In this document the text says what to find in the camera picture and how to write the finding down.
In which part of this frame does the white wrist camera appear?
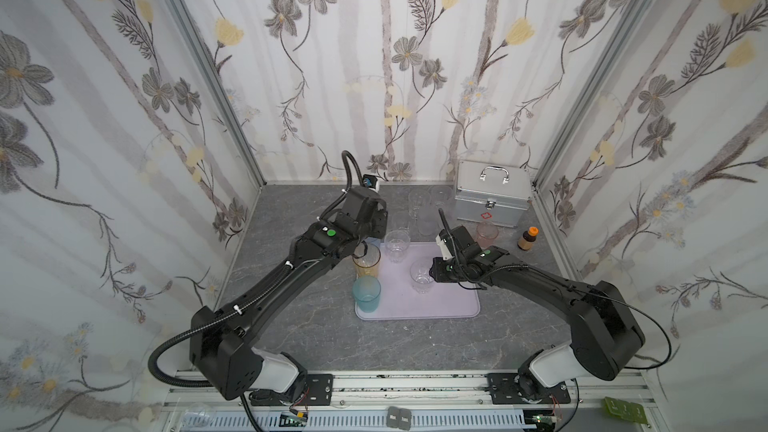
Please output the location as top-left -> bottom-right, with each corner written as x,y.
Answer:
361,174 -> 382,192
435,236 -> 453,261

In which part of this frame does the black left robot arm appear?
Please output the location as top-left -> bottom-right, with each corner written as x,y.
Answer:
147,186 -> 388,403

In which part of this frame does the clear faceted glass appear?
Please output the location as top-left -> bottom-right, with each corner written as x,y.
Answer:
409,257 -> 434,294
384,229 -> 411,263

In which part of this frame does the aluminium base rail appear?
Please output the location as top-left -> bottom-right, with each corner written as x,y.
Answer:
161,368 -> 658,416

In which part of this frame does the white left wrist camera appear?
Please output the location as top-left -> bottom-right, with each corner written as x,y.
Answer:
361,174 -> 382,192

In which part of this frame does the teal dotted plastic tumbler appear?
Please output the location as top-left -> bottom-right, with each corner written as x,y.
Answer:
352,275 -> 381,313

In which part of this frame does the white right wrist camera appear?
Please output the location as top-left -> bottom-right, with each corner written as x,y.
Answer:
435,236 -> 453,261

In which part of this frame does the clear tall tumbler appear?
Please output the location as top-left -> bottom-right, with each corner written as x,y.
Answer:
408,188 -> 431,220
427,185 -> 455,234

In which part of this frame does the silver metal first-aid case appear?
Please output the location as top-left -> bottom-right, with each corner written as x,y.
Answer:
455,160 -> 532,227

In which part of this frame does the lilac plastic tray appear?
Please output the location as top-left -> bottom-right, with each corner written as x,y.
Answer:
355,242 -> 481,321

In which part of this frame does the green circuit board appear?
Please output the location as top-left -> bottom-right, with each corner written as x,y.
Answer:
603,397 -> 649,425

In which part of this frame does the pink plastic cup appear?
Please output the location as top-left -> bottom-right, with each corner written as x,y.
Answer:
476,221 -> 499,249

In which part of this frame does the brown bottle orange cap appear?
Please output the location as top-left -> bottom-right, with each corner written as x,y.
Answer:
518,226 -> 539,251

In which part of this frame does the yellow plastic tumbler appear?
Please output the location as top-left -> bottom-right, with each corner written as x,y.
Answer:
352,241 -> 381,278

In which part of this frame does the white slotted cable duct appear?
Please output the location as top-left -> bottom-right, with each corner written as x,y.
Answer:
179,410 -> 538,432

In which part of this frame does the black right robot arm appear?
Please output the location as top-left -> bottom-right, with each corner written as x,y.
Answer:
429,226 -> 650,402

